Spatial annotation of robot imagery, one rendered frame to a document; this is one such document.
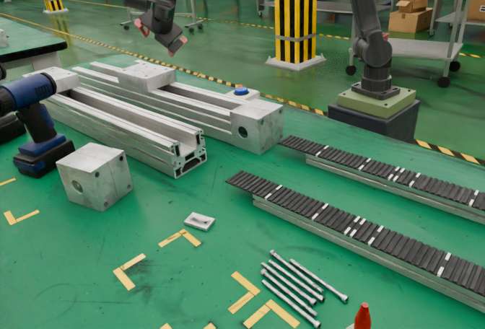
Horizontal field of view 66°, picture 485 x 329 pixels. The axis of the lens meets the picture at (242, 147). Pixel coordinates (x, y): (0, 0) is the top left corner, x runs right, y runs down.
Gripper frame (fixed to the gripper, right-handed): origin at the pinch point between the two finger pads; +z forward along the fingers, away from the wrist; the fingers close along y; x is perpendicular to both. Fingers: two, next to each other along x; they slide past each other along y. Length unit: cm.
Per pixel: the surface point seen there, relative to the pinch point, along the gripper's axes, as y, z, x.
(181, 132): -24.9, -16.5, 24.5
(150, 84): -5.7, 2.6, 11.0
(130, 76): 1.2, 6.5, 11.3
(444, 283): -72, -52, 32
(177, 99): -16.1, -3.9, 12.7
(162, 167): -26.7, -15.0, 33.3
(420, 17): -124, 234, -413
